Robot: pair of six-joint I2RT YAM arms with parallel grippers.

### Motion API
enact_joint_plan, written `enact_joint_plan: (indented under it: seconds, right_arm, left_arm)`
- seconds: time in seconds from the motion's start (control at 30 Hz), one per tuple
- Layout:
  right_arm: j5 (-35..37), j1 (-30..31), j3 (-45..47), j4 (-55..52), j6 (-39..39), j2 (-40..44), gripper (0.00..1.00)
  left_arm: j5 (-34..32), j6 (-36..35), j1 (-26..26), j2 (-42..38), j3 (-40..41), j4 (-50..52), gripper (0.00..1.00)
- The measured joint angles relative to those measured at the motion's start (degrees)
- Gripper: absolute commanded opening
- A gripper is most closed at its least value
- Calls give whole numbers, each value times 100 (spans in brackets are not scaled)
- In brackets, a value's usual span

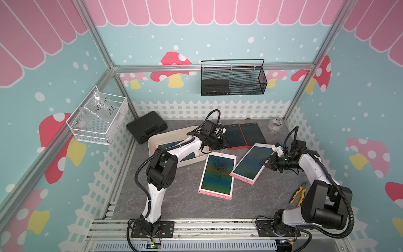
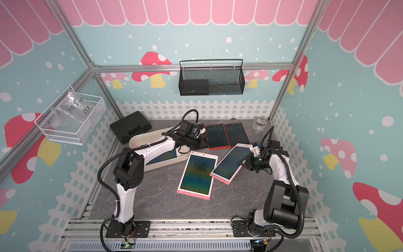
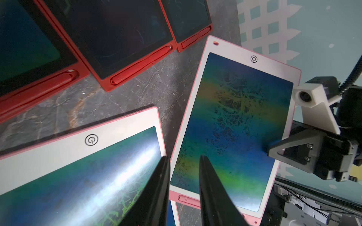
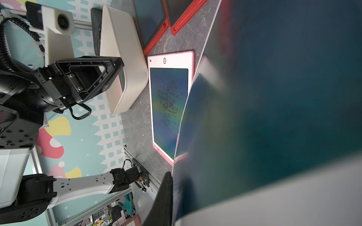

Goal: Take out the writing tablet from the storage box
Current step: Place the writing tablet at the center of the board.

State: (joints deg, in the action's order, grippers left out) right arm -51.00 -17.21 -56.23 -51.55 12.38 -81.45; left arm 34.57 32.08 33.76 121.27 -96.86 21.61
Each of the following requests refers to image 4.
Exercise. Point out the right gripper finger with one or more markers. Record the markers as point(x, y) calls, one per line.
point(161, 212)

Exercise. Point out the red writing tablet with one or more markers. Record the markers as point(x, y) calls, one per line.
point(179, 12)
point(152, 20)

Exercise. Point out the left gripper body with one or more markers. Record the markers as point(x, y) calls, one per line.
point(26, 98)

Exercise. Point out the cream plastic storage box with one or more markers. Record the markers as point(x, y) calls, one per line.
point(119, 38)

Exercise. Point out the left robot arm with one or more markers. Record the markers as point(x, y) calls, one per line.
point(24, 197)

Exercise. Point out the pink writing tablet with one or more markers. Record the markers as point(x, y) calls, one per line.
point(271, 133)
point(170, 80)

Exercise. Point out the black case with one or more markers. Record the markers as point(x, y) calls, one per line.
point(96, 22)

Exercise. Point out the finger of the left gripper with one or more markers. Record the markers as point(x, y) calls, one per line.
point(85, 77)

